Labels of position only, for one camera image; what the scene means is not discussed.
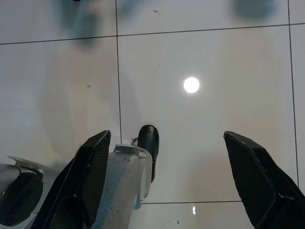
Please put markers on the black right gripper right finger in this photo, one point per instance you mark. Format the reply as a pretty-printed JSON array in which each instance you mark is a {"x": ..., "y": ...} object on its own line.
[{"x": 259, "y": 181}]

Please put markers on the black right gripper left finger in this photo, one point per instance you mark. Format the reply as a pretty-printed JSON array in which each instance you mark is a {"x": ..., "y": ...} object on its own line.
[{"x": 78, "y": 186}]

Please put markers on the white robot right leg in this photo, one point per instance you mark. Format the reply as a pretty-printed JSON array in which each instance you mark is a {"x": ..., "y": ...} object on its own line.
[{"x": 124, "y": 171}]

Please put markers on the black and white robot left leg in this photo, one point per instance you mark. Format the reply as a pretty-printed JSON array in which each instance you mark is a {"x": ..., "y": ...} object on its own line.
[{"x": 9, "y": 170}]

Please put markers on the black robot right foot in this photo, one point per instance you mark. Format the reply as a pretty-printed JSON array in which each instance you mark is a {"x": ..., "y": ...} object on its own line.
[{"x": 149, "y": 140}]

